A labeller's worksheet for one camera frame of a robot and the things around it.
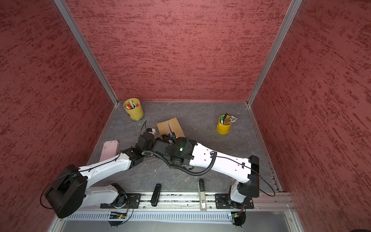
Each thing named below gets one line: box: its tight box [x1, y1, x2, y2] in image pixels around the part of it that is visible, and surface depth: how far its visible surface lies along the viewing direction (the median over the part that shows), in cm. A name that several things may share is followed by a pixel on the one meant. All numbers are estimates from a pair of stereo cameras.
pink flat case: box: [99, 139, 120, 162], surface depth 92 cm
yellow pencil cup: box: [216, 114, 232, 135], surface depth 99 cm
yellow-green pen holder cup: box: [123, 98, 144, 121], surface depth 103 cm
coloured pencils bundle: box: [224, 115, 238, 126], surface depth 90 cm
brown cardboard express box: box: [156, 117, 186, 139], surface depth 88 cm
